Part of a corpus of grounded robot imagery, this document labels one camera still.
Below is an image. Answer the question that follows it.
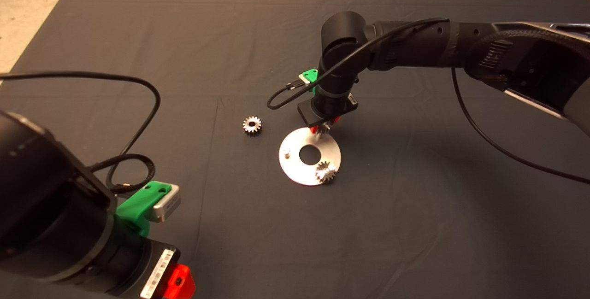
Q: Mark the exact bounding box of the left green camera mount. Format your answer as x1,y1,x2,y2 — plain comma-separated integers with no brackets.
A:
115,181,172,237

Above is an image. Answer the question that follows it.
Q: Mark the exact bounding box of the dark grey table cloth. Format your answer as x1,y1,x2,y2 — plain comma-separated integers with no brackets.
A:
0,0,590,299

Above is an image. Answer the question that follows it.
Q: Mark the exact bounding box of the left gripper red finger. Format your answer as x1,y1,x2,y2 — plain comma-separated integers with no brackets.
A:
164,264,197,299

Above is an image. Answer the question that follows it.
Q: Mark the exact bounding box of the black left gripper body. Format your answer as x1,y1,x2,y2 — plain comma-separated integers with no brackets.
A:
102,235,181,299

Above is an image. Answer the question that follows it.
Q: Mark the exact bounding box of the right green camera mount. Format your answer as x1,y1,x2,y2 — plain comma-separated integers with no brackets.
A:
302,69,319,98

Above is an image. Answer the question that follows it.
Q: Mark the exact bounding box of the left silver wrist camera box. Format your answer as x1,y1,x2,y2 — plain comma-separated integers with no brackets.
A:
151,184,182,223

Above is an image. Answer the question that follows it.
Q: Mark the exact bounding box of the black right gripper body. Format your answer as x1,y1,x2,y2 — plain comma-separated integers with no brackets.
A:
297,94,359,129

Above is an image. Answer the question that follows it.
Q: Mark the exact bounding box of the round metal carrier plate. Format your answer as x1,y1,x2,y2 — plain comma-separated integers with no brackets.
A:
278,127,342,186

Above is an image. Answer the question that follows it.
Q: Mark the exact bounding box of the right black camera cable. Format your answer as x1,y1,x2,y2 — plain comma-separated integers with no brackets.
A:
266,18,590,185

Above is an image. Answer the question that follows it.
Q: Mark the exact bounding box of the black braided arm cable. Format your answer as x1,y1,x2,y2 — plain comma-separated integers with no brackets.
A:
475,29,590,82

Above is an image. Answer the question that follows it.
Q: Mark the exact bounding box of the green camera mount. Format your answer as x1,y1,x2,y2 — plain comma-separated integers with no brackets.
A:
115,181,172,237
302,69,319,98

